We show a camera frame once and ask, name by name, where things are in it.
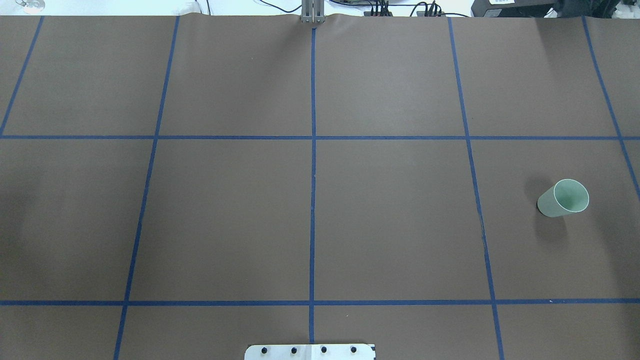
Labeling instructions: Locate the light green plastic cup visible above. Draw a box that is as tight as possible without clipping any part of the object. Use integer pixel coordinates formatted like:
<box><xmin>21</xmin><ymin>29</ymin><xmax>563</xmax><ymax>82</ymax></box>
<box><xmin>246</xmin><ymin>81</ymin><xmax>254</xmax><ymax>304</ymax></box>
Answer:
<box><xmin>536</xmin><ymin>178</ymin><xmax>590</xmax><ymax>218</ymax></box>

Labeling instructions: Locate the black small computer box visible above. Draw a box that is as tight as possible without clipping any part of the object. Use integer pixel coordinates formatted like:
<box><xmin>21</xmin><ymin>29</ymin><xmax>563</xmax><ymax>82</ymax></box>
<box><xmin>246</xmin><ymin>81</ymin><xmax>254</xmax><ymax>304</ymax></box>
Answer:
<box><xmin>470</xmin><ymin>0</ymin><xmax>556</xmax><ymax>18</ymax></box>

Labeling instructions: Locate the aluminium frame post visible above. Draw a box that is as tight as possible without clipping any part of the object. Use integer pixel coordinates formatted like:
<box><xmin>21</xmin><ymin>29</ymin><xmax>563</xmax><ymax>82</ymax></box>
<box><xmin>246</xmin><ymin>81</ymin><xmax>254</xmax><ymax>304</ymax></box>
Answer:
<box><xmin>300</xmin><ymin>0</ymin><xmax>326</xmax><ymax>24</ymax></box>

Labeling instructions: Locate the brown paper table mat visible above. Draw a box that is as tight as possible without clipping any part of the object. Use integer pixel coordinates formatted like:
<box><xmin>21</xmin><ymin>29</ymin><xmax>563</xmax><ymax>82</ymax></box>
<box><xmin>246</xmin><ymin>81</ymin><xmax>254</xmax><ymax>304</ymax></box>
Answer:
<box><xmin>1</xmin><ymin>13</ymin><xmax>639</xmax><ymax>360</ymax></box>

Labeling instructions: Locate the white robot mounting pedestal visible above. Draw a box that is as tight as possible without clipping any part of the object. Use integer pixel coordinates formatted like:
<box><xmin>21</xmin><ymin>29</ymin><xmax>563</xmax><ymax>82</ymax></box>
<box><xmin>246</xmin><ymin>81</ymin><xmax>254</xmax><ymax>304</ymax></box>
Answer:
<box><xmin>243</xmin><ymin>343</ymin><xmax>377</xmax><ymax>360</ymax></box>

